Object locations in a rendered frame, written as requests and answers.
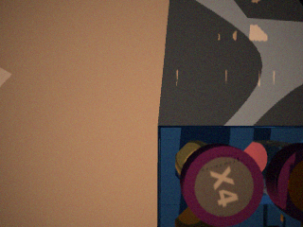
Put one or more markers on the blue tube rack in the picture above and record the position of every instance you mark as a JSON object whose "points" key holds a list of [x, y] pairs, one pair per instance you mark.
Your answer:
{"points": [[170, 139]]}

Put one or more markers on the maroon tube cap with orange dot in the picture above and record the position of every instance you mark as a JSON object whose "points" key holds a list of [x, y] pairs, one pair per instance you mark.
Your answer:
{"points": [[187, 219]]}

